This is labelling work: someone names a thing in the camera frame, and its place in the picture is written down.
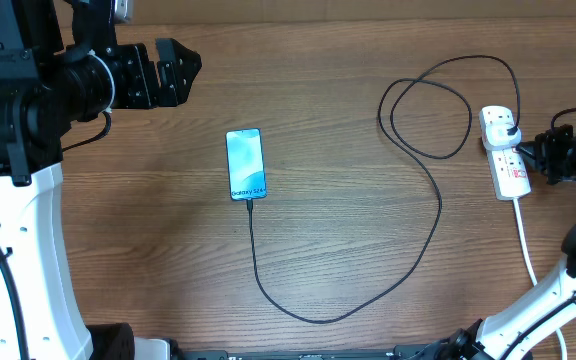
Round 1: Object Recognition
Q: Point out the Samsung Galaxy smartphone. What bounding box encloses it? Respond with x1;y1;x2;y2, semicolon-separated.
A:
226;128;267;201

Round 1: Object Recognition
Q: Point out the black USB charging cable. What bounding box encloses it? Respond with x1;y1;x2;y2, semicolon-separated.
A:
245;54;523;325

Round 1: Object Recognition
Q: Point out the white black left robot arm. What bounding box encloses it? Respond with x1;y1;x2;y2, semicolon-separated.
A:
0;0;202;359

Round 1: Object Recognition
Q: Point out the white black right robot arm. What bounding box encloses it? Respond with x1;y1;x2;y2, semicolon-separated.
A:
418;125;576;359

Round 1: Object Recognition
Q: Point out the white charger plug adapter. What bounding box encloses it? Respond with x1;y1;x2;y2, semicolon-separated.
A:
482;123;522;151

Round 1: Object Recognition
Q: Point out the white power strip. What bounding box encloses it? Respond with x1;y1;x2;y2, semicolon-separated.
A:
479;105;531;201

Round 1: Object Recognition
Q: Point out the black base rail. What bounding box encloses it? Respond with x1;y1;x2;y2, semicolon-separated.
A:
171;342;445;360

